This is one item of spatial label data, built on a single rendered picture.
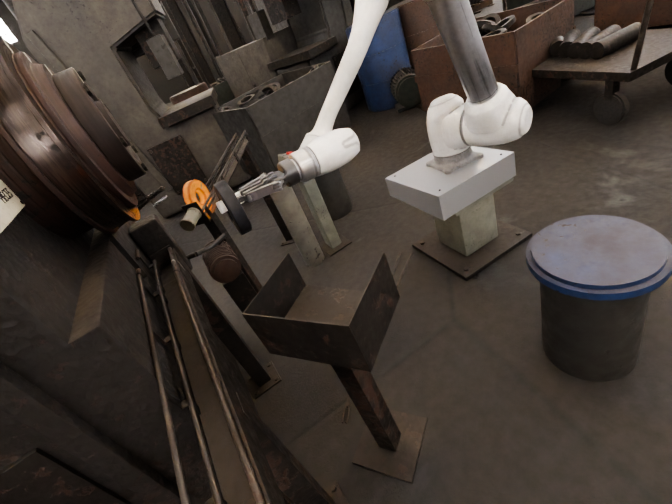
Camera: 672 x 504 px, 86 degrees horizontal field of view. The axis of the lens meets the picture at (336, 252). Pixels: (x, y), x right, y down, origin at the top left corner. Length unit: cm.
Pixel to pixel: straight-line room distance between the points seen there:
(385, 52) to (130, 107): 250
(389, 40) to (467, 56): 297
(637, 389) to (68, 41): 403
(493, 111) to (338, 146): 60
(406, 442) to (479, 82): 118
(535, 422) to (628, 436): 22
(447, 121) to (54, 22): 318
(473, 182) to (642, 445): 94
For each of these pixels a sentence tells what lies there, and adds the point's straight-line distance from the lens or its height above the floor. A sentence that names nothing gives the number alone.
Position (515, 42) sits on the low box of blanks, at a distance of 290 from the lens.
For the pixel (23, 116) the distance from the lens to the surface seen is 94.
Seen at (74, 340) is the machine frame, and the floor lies 87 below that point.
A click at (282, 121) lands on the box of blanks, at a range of 333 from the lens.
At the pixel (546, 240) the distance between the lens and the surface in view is 119.
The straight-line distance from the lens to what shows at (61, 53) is 390.
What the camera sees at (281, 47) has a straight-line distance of 505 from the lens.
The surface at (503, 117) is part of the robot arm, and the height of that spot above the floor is 66.
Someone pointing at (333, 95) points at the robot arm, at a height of 94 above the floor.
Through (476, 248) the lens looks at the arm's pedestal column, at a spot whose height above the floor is 3.
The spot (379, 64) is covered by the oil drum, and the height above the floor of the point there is 48.
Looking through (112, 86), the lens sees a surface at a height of 124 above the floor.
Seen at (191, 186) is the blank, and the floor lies 77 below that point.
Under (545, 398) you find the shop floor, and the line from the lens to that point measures 136.
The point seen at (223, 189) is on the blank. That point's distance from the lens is 96.
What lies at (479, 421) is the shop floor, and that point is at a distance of 132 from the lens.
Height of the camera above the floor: 117
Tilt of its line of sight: 33 degrees down
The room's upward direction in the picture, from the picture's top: 24 degrees counter-clockwise
